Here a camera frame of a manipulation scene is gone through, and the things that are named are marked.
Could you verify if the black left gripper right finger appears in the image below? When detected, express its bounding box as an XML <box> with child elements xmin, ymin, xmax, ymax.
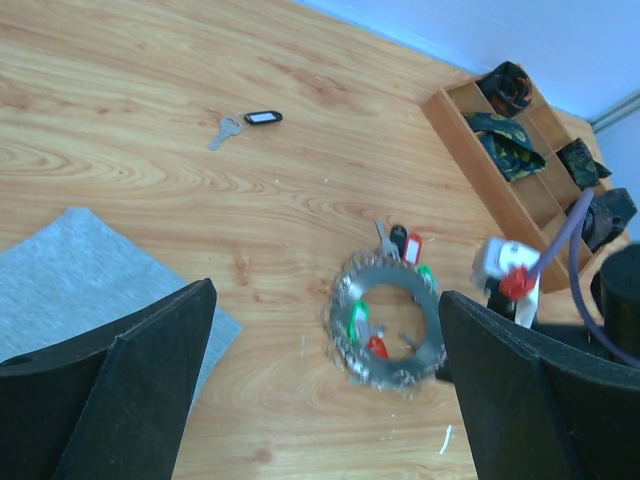
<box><xmin>439</xmin><ymin>291</ymin><xmax>639</xmax><ymax>479</ymax></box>

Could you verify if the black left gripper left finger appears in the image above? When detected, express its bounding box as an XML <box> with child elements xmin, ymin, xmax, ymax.
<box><xmin>1</xmin><ymin>279</ymin><xmax>217</xmax><ymax>479</ymax></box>

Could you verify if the large metal keyring disc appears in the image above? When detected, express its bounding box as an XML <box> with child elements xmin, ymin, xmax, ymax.
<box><xmin>323</xmin><ymin>220</ymin><xmax>447</xmax><ymax>397</ymax></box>

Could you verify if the grey felt cloth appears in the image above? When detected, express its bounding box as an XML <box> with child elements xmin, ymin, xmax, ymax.
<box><xmin>0</xmin><ymin>206</ymin><xmax>244</xmax><ymax>406</ymax></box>

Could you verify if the dark folded cloth pair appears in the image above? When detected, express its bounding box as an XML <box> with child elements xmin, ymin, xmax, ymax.
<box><xmin>581</xmin><ymin>188</ymin><xmax>637</xmax><ymax>253</ymax></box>

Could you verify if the dark green folded cloth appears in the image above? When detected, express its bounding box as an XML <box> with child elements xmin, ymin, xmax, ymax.
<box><xmin>556</xmin><ymin>138</ymin><xmax>612</xmax><ymax>191</ymax></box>

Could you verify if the wooden compartment tray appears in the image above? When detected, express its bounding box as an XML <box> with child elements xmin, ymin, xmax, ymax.
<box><xmin>420</xmin><ymin>63</ymin><xmax>632</xmax><ymax>296</ymax></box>

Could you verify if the blue patterned folded cloth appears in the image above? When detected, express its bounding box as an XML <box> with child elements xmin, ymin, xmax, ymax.
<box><xmin>463</xmin><ymin>112</ymin><xmax>547</xmax><ymax>182</ymax></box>

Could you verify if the silver key with black tag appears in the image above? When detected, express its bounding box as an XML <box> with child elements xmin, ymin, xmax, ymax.
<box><xmin>209</xmin><ymin>110</ymin><xmax>283</xmax><ymax>151</ymax></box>

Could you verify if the dark patterned folded cloth top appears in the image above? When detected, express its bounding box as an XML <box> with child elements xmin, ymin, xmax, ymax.
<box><xmin>476</xmin><ymin>61</ymin><xmax>532</xmax><ymax>118</ymax></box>

